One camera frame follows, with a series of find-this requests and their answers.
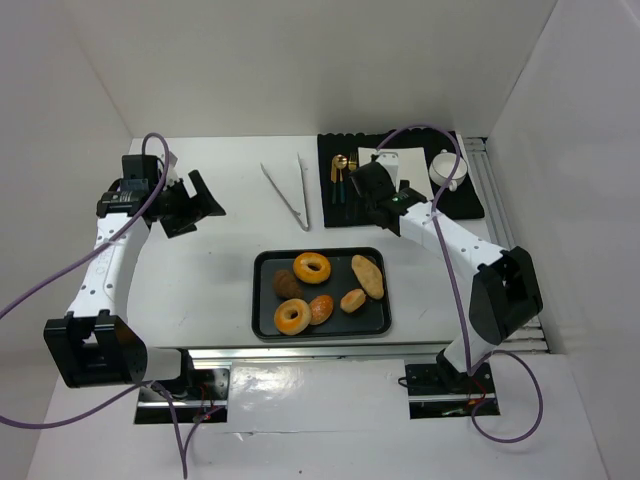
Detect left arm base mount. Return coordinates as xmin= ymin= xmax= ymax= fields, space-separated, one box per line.
xmin=134 ymin=366 xmax=230 ymax=425

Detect gold fork teal handle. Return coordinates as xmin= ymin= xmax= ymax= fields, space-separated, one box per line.
xmin=340 ymin=152 xmax=358 ymax=204

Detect black baking tray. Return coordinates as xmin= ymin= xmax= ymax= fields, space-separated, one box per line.
xmin=250 ymin=246 xmax=393 ymax=342

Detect small round bread roll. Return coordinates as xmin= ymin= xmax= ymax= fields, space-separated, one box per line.
xmin=340 ymin=289 xmax=367 ymax=314

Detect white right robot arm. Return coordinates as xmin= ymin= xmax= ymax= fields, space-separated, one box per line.
xmin=350 ymin=161 xmax=543 ymax=387

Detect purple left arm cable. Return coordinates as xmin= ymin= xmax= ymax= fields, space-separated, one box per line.
xmin=0 ymin=132 xmax=221 ymax=479

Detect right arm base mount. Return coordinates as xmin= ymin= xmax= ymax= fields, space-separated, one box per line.
xmin=398 ymin=363 xmax=500 ymax=420

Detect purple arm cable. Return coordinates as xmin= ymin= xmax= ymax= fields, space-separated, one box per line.
xmin=0 ymin=132 xmax=221 ymax=479
xmin=374 ymin=124 xmax=545 ymax=444

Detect white square plate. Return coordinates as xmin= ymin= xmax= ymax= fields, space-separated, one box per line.
xmin=357 ymin=147 xmax=434 ymax=201

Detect orange glazed donut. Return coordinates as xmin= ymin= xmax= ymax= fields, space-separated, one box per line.
xmin=293 ymin=252 xmax=331 ymax=284
xmin=274 ymin=299 xmax=312 ymax=336

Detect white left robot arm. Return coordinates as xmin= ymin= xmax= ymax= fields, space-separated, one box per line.
xmin=43 ymin=154 xmax=225 ymax=388

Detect metal tongs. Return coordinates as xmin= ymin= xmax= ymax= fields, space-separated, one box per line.
xmin=260 ymin=154 xmax=310 ymax=232

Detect round orange bun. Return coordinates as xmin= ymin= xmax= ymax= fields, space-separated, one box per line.
xmin=309 ymin=295 xmax=334 ymax=325

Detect dark brown croissant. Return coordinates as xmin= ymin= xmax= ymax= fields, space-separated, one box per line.
xmin=272 ymin=269 xmax=304 ymax=300

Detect white teacup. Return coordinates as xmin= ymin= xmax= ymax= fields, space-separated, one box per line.
xmin=428 ymin=150 xmax=468 ymax=192

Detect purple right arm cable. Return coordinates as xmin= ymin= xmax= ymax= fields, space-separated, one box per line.
xmin=374 ymin=124 xmax=545 ymax=444

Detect gold spoon teal handle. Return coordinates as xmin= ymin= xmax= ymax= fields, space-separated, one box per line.
xmin=330 ymin=154 xmax=348 ymax=205

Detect aluminium rail frame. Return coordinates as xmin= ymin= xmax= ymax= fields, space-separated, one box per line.
xmin=457 ymin=134 xmax=549 ymax=354

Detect long tan bread loaf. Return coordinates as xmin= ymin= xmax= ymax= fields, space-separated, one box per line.
xmin=351 ymin=255 xmax=385 ymax=300

